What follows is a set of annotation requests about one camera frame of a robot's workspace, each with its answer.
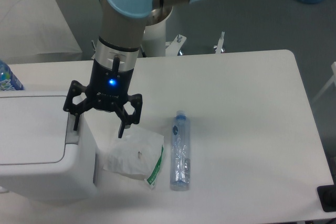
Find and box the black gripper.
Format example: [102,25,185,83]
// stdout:
[63,40,143,138]

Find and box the white push-lid trash can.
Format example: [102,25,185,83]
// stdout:
[1,90,98,201]

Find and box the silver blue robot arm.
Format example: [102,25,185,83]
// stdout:
[63,0,200,136]

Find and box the crumpled white plastic wrapper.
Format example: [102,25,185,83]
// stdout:
[103,126,164,188]

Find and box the clear empty plastic bottle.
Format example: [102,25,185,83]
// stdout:
[170,110,191,191]

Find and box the blue labelled drink bottle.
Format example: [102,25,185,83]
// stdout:
[1,60,25,91]

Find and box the white cloth with lettering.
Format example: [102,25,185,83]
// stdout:
[1,0,82,64]

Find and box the black device at table corner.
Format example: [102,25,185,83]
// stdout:
[317,185,335,212]

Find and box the white chair frame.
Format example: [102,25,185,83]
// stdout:
[312,62,335,103]

